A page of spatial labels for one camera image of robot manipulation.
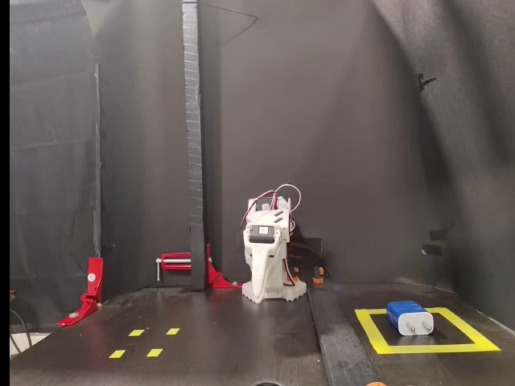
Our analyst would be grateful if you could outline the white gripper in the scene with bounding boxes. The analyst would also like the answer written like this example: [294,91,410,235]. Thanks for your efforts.
[242,224,287,303]

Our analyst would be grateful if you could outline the blue white charger block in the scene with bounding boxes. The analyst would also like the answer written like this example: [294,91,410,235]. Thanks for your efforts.
[385,300,435,337]

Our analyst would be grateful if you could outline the red screw clamp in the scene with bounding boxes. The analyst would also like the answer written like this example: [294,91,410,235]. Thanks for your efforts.
[154,252,192,282]

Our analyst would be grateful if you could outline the black table strip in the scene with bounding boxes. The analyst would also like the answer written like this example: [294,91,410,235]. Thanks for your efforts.
[307,281,379,386]

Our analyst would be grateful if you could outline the yellow tape square outline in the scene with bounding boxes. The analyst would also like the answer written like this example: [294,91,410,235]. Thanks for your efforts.
[353,307,502,355]

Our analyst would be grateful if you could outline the black clip on backdrop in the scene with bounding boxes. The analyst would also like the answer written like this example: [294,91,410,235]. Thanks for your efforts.
[416,72,438,92]

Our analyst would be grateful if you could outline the black power cable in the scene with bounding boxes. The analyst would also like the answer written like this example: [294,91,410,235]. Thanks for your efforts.
[286,240,323,266]

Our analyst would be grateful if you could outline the red corner bracket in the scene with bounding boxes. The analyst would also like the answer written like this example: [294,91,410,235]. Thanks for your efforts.
[205,243,244,290]

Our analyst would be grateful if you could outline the gripper servo wire loop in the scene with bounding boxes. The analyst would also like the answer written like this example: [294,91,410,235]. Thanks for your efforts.
[240,183,303,234]

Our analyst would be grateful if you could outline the tall black post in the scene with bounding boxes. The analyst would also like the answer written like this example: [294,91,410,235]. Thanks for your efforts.
[180,0,223,291]

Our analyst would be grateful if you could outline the red angled bracket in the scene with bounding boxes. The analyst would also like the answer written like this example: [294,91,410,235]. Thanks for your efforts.
[56,257,104,326]

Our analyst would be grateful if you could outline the thin black cable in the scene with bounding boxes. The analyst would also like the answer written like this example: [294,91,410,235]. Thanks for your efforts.
[10,308,34,357]

